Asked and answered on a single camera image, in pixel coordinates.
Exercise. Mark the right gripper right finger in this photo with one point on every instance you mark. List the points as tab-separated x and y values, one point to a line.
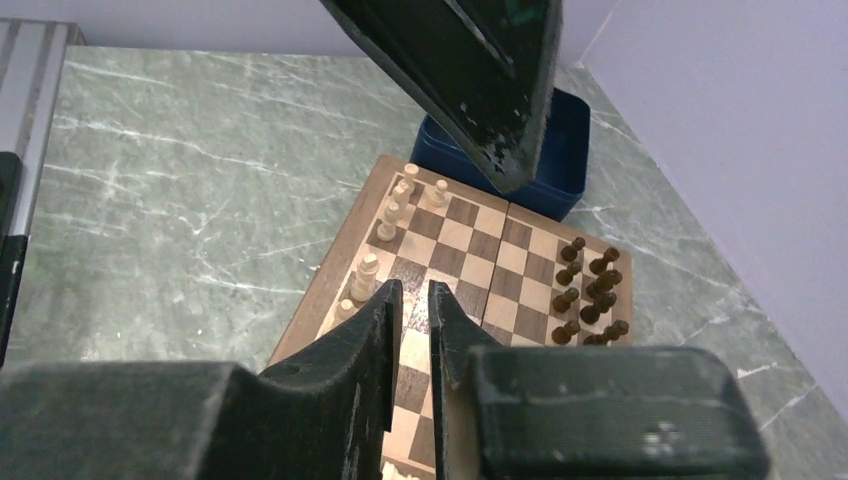
586	412

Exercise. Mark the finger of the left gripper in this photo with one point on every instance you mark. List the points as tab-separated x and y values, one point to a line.
483	70

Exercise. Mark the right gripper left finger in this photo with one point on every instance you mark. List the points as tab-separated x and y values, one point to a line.
320	413

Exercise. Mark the dark chess piece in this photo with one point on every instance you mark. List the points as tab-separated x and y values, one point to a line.
590	314
611	333
603	283
562	335
566	275
600	265
563	301
570	251

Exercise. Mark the white chess piece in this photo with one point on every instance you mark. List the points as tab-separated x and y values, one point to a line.
400	195
387	228
364	278
343	311

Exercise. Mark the white chess rook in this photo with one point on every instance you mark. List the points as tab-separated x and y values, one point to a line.
410	173

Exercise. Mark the wooden chess board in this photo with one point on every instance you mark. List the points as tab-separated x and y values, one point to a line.
498	259

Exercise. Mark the white chess pawn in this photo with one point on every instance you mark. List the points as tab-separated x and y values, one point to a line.
437	195

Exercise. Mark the dark blue piece box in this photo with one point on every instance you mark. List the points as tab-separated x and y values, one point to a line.
560	180

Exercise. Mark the aluminium frame rail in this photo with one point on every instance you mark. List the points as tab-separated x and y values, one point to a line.
32	58

